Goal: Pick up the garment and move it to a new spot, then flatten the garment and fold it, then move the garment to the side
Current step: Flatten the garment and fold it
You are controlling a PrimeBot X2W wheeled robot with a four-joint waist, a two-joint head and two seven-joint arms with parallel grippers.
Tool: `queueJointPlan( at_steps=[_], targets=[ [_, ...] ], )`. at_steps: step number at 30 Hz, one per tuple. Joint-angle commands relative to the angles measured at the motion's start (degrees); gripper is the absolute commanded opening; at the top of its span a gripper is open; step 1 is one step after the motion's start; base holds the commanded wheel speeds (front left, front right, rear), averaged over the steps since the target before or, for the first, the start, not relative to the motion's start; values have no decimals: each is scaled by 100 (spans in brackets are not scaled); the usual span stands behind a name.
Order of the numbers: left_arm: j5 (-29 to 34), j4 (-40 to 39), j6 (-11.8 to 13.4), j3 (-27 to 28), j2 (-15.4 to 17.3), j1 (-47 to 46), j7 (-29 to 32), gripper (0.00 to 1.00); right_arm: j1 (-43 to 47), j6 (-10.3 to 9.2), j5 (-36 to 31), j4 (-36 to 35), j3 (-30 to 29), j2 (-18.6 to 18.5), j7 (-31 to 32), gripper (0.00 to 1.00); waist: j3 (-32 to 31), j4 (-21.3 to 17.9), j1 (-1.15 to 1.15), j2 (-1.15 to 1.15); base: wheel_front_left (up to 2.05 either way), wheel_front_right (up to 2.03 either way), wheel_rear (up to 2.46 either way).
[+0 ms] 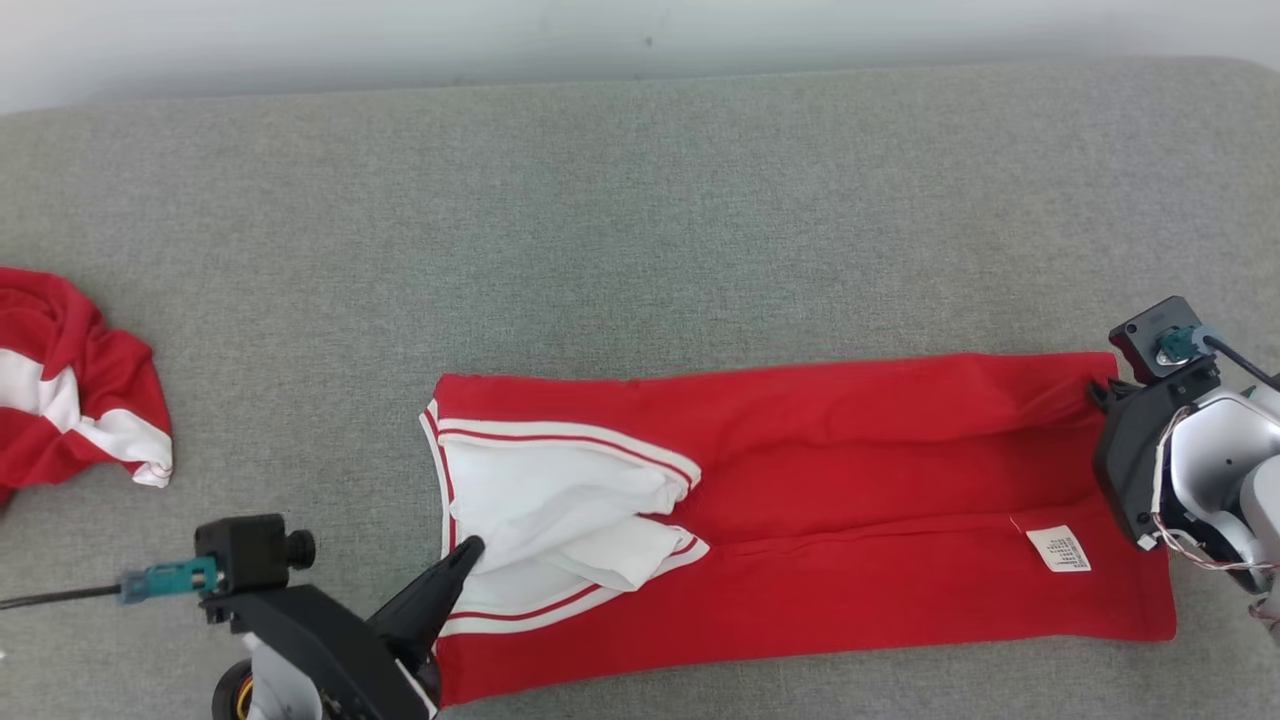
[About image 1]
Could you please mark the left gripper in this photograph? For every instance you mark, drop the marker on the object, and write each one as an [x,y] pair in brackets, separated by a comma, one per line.
[330,650]

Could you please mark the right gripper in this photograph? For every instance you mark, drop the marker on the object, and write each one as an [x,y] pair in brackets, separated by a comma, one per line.
[1130,460]

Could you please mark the red basketball jersey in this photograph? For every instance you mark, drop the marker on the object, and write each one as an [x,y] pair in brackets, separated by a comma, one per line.
[850,480]

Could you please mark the red shorts with white stripe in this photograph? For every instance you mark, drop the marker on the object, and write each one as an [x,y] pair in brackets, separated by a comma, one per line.
[90,370]

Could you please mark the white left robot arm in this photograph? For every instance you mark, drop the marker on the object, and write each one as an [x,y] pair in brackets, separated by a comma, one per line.
[275,690]

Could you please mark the grey fabric sofa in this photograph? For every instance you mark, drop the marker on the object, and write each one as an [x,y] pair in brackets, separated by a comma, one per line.
[640,220]

